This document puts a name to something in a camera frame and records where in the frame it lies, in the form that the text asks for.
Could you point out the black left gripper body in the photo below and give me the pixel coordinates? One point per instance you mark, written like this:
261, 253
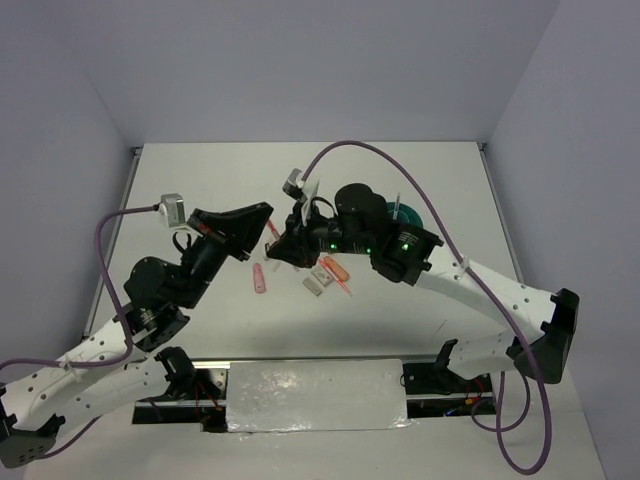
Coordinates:
211, 228

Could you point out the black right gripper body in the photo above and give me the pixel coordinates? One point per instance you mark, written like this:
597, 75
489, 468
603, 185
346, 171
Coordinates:
315, 231

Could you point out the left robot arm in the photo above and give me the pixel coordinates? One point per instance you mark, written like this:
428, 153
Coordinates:
128, 359

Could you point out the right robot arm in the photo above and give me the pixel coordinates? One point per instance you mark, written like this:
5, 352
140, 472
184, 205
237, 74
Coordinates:
539, 325

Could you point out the pink highlighter pen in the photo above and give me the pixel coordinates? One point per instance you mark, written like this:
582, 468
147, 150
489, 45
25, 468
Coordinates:
341, 284

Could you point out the orange translucent case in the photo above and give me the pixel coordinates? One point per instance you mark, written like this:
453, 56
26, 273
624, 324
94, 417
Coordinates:
339, 271

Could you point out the pink translucent case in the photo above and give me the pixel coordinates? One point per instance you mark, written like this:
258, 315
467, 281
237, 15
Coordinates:
259, 282

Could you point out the grey white eraser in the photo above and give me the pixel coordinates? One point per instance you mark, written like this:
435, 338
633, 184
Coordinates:
312, 286

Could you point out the teal round desk organizer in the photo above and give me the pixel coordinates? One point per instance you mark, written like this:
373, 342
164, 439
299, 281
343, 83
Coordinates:
407, 215

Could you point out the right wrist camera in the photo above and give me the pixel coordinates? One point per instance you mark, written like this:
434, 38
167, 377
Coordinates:
302, 191

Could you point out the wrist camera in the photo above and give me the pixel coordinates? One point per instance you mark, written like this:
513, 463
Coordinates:
171, 210
302, 191

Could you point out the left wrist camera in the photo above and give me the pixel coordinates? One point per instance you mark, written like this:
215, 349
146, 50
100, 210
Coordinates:
171, 210

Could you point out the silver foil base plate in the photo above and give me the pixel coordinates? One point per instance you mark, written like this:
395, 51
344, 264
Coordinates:
302, 396

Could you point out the black mounting rail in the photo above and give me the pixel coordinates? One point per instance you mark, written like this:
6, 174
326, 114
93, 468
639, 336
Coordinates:
429, 394

